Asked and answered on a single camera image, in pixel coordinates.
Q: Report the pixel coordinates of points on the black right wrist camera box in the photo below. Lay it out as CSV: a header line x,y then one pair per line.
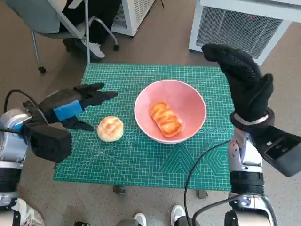
x,y
282,153

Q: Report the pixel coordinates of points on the grey table foot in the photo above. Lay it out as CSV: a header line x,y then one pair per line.
x,y
118,190
202,194

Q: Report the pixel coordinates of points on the white shoe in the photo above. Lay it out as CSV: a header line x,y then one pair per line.
x,y
177,212
140,220

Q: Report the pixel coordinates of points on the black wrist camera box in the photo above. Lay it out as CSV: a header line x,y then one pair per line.
x,y
49,143
282,153

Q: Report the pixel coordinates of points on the white cabinet with wide grille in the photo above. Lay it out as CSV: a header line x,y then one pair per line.
x,y
235,28

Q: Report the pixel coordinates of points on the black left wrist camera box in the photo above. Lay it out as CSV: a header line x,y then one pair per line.
x,y
49,143

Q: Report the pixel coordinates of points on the person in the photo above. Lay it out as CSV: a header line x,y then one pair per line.
x,y
103,14
28,214

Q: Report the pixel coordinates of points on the long glazed bread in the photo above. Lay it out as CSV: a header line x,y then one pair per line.
x,y
165,118

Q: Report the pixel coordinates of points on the green cutting mat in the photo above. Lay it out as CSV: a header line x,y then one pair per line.
x,y
131,164

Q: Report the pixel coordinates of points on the grey office chair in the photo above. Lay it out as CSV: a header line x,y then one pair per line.
x,y
35,16

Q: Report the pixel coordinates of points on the round bread bun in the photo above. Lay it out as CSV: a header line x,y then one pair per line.
x,y
110,128

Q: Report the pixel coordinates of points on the white cabinet with narrow grille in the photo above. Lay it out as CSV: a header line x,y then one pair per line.
x,y
138,11

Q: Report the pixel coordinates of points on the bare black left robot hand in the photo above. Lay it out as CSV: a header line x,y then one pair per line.
x,y
68,99

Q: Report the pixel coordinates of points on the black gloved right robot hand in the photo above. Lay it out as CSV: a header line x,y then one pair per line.
x,y
249,89

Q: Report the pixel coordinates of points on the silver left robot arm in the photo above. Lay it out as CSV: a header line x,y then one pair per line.
x,y
9,146

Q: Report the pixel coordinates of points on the pink bowl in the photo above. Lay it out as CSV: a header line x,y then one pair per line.
x,y
150,103

